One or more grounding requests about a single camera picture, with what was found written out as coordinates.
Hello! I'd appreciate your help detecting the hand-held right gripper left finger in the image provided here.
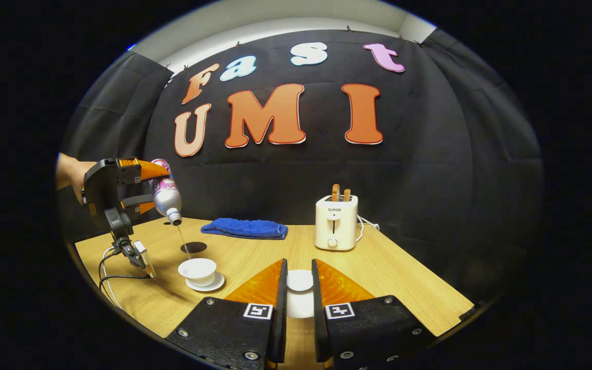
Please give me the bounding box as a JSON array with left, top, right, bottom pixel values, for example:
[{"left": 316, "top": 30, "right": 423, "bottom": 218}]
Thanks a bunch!
[{"left": 165, "top": 258, "right": 289, "bottom": 369}]

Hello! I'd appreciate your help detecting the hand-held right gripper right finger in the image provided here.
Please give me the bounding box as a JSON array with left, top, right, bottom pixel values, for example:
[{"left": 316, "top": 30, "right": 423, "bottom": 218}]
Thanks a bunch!
[{"left": 311, "top": 258, "right": 438, "bottom": 369}]

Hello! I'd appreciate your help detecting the black backdrop cloth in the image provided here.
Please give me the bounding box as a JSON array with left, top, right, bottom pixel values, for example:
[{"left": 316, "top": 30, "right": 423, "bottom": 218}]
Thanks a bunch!
[{"left": 57, "top": 28, "right": 543, "bottom": 304}]

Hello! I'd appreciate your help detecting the white toaster cable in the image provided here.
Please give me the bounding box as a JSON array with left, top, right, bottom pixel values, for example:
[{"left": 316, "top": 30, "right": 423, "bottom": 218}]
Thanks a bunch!
[{"left": 356, "top": 216, "right": 380, "bottom": 242}]

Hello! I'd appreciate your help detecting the blue towel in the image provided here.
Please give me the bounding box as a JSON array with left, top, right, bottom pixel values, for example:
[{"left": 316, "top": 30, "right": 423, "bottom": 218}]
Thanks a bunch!
[{"left": 200, "top": 218, "right": 289, "bottom": 241}]

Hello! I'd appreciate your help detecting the silver water bottle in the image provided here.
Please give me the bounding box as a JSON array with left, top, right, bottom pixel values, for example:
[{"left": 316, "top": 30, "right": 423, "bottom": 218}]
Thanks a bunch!
[{"left": 150, "top": 159, "right": 183, "bottom": 227}]

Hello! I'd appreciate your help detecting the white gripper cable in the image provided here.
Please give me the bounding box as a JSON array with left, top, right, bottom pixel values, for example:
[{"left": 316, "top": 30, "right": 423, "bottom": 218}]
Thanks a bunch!
[{"left": 102, "top": 247, "right": 123, "bottom": 309}]

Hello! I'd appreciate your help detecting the white teacup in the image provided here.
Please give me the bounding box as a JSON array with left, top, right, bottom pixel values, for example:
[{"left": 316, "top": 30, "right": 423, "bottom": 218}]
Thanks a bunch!
[{"left": 178, "top": 258, "right": 217, "bottom": 287}]

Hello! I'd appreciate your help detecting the white toaster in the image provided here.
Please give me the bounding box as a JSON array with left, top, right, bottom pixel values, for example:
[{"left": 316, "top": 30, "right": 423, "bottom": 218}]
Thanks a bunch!
[{"left": 315, "top": 195, "right": 359, "bottom": 252}]

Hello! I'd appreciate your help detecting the white saucer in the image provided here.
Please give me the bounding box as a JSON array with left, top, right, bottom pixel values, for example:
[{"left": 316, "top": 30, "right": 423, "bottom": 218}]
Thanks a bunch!
[{"left": 186, "top": 271, "right": 225, "bottom": 292}]

